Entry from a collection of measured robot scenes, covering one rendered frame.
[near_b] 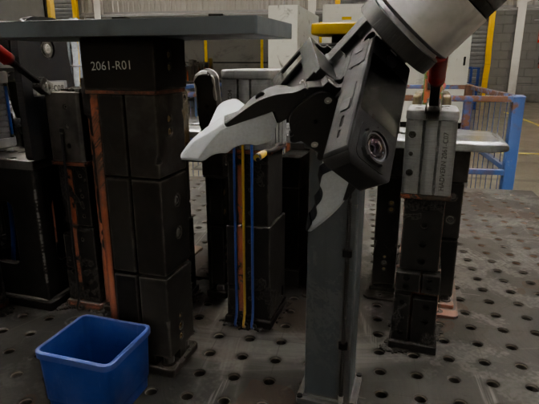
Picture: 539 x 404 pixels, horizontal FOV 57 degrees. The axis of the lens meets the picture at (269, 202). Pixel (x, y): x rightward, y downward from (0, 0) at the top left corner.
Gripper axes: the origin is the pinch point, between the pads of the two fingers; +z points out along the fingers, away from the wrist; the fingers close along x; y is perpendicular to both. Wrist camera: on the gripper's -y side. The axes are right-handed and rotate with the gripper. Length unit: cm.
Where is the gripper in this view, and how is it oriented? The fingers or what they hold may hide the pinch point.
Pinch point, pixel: (248, 203)
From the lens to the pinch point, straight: 46.4
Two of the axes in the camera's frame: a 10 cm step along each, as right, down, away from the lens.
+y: -0.6, -6.6, 7.5
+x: -7.7, -4.4, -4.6
